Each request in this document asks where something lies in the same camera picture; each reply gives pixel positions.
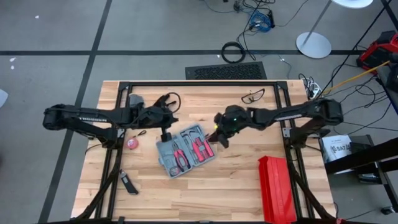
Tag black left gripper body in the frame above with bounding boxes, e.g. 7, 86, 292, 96
141, 104, 180, 142

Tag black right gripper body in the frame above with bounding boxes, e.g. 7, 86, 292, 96
213, 105, 254, 149

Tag pink handled bit driver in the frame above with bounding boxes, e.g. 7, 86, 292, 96
198, 126, 216, 159

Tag pink handled claw hammer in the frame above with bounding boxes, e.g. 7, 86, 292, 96
180, 126, 206, 163

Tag grey plastic tool case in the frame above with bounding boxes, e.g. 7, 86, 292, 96
155, 123, 218, 180

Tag small pink tape measure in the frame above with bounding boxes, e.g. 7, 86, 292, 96
126, 129, 147, 151

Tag pink black handled pliers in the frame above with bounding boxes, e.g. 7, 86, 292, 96
172, 141, 190, 172

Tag red plastic bin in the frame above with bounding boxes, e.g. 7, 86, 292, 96
257, 155, 298, 224

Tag red black tool box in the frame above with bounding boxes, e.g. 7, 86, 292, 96
356, 30, 398, 71

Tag clear safety glasses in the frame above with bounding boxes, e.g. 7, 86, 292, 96
241, 88, 266, 105

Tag grey work glove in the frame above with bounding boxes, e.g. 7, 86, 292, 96
128, 94, 145, 108

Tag black utility knife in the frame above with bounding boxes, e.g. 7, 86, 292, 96
119, 169, 139, 195

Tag white power strip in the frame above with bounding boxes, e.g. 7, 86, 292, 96
306, 79, 323, 100

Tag white cardboard box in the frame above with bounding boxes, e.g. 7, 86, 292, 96
320, 134, 352, 163

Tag black power strip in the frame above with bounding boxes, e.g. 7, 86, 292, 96
267, 9, 276, 29

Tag black shelf rack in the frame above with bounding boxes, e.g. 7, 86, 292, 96
323, 136, 398, 212

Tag thin black stand pole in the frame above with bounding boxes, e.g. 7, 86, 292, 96
320, 5, 392, 97

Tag pale grey round object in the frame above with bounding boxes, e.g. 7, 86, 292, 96
0, 89, 9, 109

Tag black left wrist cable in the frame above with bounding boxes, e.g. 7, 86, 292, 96
166, 92, 182, 114

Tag black aluminium table frame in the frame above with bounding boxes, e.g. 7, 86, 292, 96
74, 80, 336, 224

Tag black coiled cable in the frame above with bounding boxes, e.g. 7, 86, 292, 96
221, 41, 246, 64

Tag blue coiled cable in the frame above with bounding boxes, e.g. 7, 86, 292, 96
248, 11, 272, 34

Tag white round pedestal table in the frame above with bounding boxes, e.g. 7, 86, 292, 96
295, 0, 374, 60

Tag yellow floor cable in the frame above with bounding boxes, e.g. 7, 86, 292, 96
307, 60, 390, 103

